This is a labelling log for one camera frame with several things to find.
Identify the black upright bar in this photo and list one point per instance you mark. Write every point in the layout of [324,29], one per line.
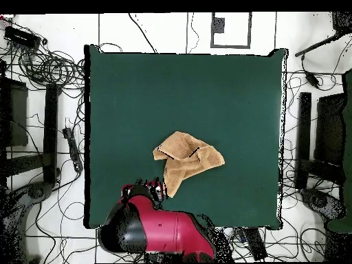
[51,132]
[304,137]

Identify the dark box panel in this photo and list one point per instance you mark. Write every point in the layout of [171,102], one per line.
[16,115]
[330,129]

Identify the black network switch box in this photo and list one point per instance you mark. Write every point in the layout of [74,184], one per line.
[20,37]

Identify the black tripod boom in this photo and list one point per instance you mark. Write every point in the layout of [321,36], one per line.
[316,45]

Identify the grey square frame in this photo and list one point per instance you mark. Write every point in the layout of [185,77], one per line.
[231,46]

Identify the dark stand base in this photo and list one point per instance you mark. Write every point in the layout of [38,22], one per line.
[319,200]
[35,191]

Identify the dark green table cloth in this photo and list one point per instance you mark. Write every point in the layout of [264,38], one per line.
[165,96]

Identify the black power strip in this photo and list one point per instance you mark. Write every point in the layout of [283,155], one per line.
[255,243]
[73,148]

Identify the tan terry towel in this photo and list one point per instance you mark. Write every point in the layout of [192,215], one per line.
[187,162]

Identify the black power adapter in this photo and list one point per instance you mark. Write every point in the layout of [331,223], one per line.
[312,79]

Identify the dark grey square plate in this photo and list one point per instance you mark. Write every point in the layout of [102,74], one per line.
[218,25]

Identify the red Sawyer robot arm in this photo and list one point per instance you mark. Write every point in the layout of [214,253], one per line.
[165,231]

